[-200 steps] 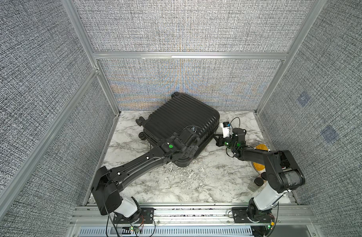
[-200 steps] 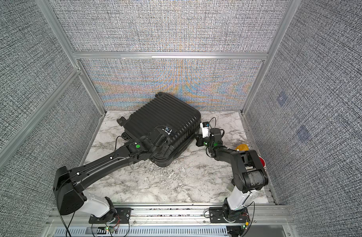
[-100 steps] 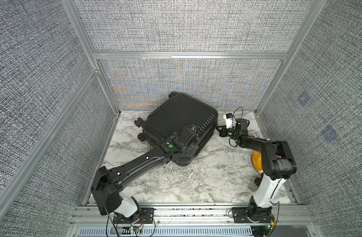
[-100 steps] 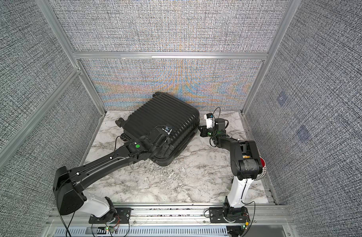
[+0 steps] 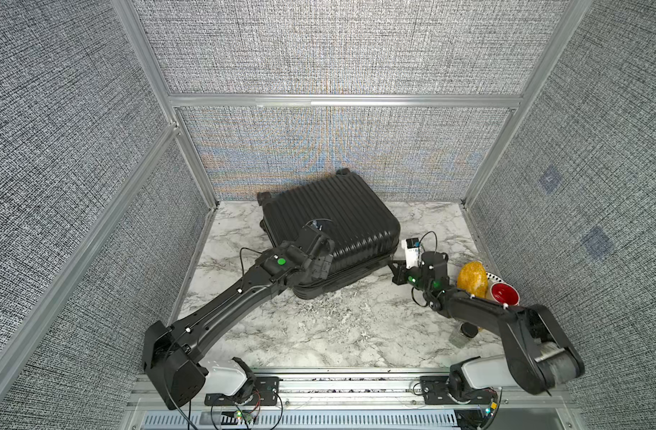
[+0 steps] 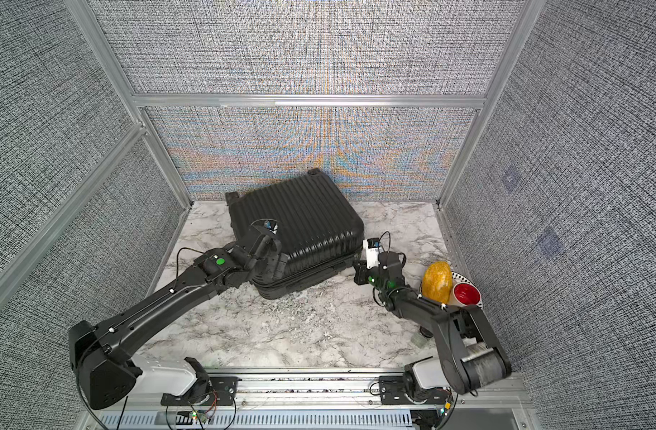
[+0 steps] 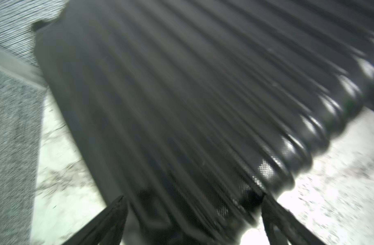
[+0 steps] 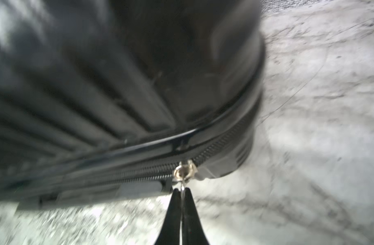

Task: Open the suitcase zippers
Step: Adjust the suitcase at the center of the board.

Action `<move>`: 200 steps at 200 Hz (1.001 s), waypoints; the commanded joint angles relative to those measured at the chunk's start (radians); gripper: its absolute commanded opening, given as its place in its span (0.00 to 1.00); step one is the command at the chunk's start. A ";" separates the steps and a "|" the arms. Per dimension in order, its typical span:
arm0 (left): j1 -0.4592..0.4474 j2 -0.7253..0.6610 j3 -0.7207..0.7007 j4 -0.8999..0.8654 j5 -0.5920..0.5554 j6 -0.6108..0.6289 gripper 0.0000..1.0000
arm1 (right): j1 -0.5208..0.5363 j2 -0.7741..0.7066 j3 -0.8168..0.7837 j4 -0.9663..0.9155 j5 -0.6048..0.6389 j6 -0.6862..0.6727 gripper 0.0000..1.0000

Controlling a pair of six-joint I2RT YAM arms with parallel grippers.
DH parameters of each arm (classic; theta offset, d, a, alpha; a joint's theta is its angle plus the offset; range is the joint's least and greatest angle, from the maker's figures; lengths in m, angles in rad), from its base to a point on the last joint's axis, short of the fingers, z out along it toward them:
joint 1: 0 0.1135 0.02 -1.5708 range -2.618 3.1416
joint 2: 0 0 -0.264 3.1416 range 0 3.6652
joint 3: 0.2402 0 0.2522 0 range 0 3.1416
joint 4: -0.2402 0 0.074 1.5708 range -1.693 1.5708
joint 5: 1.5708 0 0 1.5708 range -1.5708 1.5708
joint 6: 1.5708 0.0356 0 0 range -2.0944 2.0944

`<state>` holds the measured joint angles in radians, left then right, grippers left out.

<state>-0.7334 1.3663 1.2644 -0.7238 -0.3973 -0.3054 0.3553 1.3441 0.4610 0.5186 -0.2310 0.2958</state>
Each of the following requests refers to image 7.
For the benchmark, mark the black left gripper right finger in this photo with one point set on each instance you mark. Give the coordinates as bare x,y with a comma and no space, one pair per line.
282,228

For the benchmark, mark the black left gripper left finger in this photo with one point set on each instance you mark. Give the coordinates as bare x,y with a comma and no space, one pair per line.
106,228

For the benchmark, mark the black ribbed hard-shell suitcase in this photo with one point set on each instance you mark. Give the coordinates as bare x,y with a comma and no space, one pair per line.
194,110

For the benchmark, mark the aluminium cage frame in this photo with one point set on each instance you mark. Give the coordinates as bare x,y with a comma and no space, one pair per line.
18,69

